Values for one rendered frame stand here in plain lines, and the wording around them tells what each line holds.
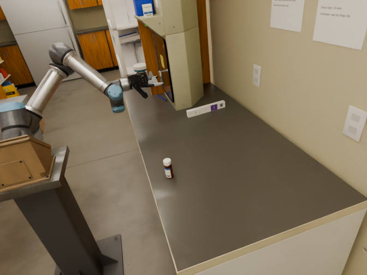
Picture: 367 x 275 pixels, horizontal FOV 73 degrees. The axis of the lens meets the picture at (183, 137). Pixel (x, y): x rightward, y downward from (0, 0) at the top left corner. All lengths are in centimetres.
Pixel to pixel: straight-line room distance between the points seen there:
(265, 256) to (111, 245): 143
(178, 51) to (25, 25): 522
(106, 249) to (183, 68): 144
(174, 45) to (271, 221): 107
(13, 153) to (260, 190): 103
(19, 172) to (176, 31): 106
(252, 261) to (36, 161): 98
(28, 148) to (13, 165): 10
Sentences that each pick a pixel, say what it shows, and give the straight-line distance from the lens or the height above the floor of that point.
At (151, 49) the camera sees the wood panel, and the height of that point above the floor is 127.
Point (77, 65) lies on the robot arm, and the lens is 148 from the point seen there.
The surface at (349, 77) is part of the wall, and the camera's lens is 104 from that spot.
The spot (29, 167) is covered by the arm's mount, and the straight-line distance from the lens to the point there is 132.
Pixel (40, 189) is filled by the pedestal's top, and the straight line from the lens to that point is 135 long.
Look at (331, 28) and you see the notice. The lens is 108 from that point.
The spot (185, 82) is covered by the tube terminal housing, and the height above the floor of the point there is 112.
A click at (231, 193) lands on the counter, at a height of 94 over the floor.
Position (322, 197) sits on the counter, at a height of 94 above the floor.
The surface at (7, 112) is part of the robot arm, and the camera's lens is 143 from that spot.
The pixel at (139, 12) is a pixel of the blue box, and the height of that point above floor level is 153.
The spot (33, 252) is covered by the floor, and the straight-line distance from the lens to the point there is 245.
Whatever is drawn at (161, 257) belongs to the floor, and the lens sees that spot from 199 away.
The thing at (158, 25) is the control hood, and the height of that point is 146.
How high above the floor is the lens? 165
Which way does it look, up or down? 32 degrees down
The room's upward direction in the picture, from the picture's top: 8 degrees counter-clockwise
